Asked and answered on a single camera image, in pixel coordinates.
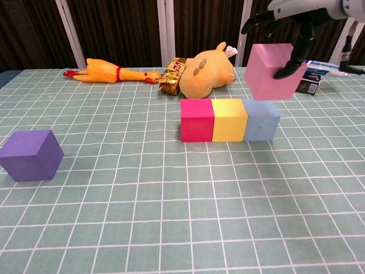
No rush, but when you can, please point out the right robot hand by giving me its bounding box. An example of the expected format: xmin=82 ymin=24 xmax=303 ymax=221
xmin=241 ymin=0 xmax=344 ymax=80

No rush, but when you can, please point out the pink foam cube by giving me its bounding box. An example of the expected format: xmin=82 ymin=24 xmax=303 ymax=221
xmin=244 ymin=43 xmax=307 ymax=101

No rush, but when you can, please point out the light blue foam cube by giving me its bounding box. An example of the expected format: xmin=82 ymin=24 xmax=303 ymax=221
xmin=242 ymin=98 xmax=281 ymax=142

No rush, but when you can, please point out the yellow foam cube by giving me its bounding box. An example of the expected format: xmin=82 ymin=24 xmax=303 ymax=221
xmin=210 ymin=98 xmax=248 ymax=143

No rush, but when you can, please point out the magenta foam cube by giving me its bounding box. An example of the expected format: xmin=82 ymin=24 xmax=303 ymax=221
xmin=180 ymin=98 xmax=215 ymax=143

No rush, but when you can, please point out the white blue toothpaste tube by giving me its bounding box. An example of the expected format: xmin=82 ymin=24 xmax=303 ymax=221
xmin=303 ymin=59 xmax=348 ymax=77

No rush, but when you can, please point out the small black carton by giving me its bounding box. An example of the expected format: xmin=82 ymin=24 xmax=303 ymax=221
xmin=295 ymin=72 xmax=322 ymax=95

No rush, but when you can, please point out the yellow plush toy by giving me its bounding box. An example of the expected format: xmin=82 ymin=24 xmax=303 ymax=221
xmin=179 ymin=41 xmax=239 ymax=100

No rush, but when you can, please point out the gold snack packet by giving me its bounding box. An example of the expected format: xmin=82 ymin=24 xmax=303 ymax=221
xmin=158 ymin=57 xmax=186 ymax=96

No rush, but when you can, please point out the yellow rubber chicken toy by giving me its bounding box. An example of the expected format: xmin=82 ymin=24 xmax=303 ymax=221
xmin=63 ymin=58 xmax=163 ymax=84

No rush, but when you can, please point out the green checked tablecloth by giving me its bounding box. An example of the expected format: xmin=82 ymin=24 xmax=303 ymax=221
xmin=0 ymin=65 xmax=365 ymax=274

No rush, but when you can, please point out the blue table pad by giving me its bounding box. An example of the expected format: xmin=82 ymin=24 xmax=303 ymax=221
xmin=0 ymin=70 xmax=22 ymax=89

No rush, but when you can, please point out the purple foam cube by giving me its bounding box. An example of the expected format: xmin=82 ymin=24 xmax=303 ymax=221
xmin=0 ymin=130 xmax=64 ymax=183

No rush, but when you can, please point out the white partition frame post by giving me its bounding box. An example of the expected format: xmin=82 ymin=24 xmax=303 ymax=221
xmin=233 ymin=0 xmax=254 ymax=67
xmin=156 ymin=0 xmax=176 ymax=68
xmin=332 ymin=18 xmax=360 ymax=66
xmin=55 ymin=0 xmax=86 ymax=69

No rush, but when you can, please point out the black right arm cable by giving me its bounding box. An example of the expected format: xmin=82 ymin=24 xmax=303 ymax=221
xmin=339 ymin=20 xmax=365 ymax=76

